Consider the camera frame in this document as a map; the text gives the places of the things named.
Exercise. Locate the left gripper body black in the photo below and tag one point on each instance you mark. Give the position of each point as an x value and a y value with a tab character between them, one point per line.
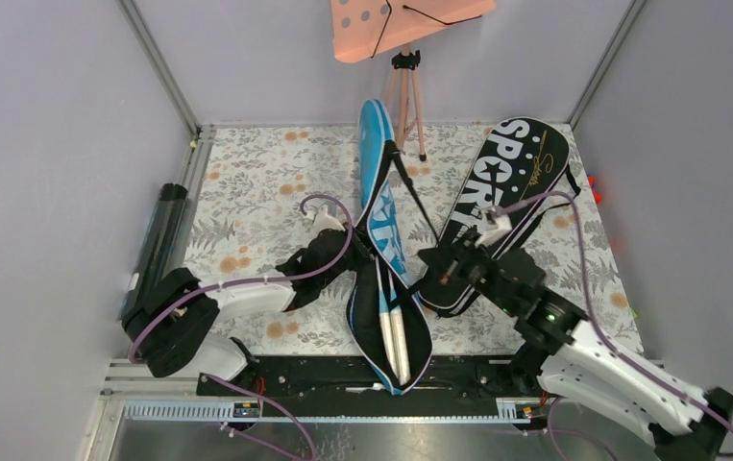
356	256

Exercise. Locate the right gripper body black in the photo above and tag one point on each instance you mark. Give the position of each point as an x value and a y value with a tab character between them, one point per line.
476	268

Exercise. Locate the blue racket bag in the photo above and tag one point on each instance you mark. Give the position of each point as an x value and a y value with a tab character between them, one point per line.
378	155

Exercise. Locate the blue racket white grip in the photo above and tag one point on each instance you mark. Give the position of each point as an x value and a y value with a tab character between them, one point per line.
399	332

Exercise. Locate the black sport racket bag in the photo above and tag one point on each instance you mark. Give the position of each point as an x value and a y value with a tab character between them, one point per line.
520	158

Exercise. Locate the black shuttlecock tube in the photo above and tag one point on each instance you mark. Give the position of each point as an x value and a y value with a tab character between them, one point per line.
158	245

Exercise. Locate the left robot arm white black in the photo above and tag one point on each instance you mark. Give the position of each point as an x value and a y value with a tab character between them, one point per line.
170	329

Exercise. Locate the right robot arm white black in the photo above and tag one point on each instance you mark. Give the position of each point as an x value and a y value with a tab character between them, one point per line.
570	357

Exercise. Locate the floral table mat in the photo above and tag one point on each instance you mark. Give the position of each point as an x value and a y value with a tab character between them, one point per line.
248	220

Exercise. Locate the pink music stand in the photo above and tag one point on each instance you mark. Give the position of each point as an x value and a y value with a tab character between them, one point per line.
363	29

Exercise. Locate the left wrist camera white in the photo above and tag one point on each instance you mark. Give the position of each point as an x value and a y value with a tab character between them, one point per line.
322	220

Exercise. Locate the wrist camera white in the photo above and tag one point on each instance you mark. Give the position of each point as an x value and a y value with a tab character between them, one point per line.
493	226
322	220

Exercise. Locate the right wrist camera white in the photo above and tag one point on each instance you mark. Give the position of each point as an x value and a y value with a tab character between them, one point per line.
493	226

